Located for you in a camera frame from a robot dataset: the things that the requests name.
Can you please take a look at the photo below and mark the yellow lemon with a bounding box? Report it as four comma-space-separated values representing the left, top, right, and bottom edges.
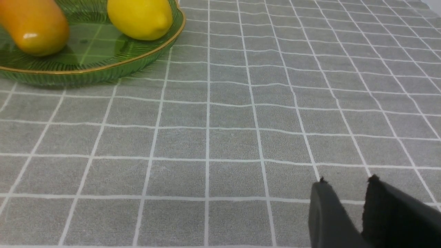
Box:
107, 0, 173, 41

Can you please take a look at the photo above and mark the green glass leaf plate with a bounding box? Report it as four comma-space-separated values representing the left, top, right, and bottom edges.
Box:
1, 0, 186, 87

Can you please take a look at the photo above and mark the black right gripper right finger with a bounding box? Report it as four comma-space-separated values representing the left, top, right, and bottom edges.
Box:
361, 175, 441, 248

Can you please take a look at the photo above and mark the orange yellow mango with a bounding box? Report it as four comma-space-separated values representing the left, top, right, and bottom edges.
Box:
0, 0, 70, 57

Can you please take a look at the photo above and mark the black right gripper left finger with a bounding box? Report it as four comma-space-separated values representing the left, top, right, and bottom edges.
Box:
308, 177, 373, 248

